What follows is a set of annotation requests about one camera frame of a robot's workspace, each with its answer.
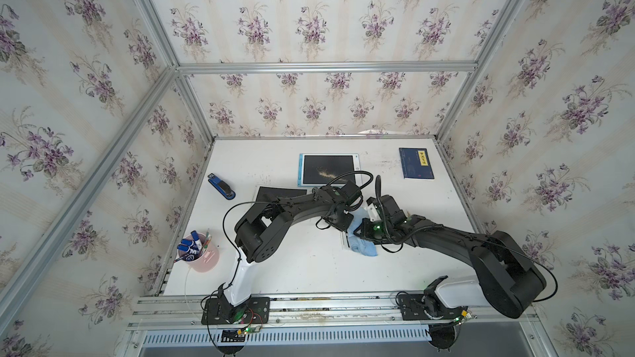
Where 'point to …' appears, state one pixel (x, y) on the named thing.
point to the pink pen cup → (200, 253)
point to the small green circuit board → (251, 330)
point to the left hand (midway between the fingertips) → (342, 226)
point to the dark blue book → (416, 164)
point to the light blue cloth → (357, 244)
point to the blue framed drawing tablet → (318, 170)
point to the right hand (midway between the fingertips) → (359, 232)
